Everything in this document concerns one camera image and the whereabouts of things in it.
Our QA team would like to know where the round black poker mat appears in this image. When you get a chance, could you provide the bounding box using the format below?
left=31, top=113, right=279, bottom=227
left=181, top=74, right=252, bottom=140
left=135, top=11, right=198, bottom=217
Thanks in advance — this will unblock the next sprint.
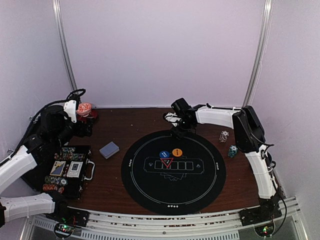
left=121, top=130, right=227, bottom=215

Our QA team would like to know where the black white chip stack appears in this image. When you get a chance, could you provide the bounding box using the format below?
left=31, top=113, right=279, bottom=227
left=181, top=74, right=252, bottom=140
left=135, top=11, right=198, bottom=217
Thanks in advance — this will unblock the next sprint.
left=219, top=130, right=230, bottom=143

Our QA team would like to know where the blue playing card deck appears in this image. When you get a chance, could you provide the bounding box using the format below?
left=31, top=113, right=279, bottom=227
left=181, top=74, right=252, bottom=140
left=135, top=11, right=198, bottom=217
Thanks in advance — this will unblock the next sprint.
left=99, top=141, right=120, bottom=159

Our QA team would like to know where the aluminium frame post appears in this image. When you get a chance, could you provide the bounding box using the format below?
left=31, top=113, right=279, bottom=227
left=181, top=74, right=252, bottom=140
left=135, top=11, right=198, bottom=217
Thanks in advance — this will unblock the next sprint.
left=242, top=0, right=274, bottom=107
left=52, top=0, right=78, bottom=91

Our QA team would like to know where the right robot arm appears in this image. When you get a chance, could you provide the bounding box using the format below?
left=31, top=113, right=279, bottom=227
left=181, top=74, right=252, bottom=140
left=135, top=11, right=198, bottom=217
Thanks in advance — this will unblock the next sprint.
left=163, top=98, right=283, bottom=225

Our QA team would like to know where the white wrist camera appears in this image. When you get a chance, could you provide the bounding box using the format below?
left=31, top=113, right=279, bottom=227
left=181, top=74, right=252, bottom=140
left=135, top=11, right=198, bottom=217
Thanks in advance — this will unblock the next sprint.
left=163, top=112, right=181, bottom=127
left=63, top=100, right=77, bottom=123

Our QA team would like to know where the blue round blind button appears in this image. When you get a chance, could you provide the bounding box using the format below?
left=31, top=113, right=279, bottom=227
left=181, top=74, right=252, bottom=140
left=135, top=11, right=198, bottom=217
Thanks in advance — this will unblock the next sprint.
left=159, top=150, right=171, bottom=159

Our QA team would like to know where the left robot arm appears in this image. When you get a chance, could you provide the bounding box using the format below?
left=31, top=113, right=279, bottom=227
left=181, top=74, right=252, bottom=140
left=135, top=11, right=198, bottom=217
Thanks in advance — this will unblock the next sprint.
left=0, top=100, right=97, bottom=225

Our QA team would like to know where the black poker chip case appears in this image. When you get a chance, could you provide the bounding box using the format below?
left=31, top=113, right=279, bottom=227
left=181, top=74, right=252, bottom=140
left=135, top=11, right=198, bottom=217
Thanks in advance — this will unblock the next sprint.
left=22, top=145, right=95, bottom=200

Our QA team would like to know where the left aluminium frame post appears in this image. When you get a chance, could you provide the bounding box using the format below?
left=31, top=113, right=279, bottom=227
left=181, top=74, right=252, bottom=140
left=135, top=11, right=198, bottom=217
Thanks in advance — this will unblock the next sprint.
left=52, top=0, right=78, bottom=91

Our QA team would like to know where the red patterned bowl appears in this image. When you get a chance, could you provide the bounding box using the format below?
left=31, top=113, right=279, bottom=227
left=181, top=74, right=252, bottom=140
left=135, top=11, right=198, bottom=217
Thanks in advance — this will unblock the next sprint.
left=76, top=102, right=98, bottom=123

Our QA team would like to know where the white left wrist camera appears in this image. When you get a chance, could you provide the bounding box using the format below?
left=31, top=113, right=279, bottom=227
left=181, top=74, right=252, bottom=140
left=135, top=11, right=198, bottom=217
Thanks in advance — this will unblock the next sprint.
left=63, top=100, right=77, bottom=123

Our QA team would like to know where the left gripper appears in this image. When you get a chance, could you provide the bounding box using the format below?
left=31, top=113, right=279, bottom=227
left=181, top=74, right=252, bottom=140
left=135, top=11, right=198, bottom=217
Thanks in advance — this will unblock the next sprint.
left=53, top=116, right=95, bottom=150

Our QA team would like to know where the right aluminium frame post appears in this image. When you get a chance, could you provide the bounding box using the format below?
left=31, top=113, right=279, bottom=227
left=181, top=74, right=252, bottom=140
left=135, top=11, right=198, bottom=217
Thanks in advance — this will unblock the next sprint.
left=242, top=0, right=274, bottom=107

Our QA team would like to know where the card deck in case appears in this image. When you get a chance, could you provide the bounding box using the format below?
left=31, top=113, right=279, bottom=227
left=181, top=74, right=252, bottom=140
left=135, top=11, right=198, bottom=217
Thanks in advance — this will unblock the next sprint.
left=49, top=160, right=66, bottom=177
left=66, top=161, right=83, bottom=178

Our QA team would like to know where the front aluminium rail base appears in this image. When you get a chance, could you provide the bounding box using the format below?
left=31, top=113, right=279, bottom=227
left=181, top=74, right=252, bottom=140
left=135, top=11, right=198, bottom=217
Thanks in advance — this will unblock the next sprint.
left=22, top=196, right=301, bottom=240

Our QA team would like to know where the red triangle marker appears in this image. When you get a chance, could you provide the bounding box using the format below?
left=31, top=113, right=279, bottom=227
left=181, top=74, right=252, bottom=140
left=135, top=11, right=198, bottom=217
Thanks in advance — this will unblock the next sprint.
left=160, top=157, right=174, bottom=169

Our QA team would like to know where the orange round blind button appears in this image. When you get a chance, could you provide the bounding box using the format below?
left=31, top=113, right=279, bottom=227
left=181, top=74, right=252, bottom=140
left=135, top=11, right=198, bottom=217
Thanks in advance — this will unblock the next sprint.
left=172, top=148, right=183, bottom=157

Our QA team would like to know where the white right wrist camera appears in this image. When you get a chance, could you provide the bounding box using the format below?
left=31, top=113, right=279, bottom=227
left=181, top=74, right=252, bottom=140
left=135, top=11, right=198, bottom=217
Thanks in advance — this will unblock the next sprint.
left=163, top=112, right=181, bottom=127

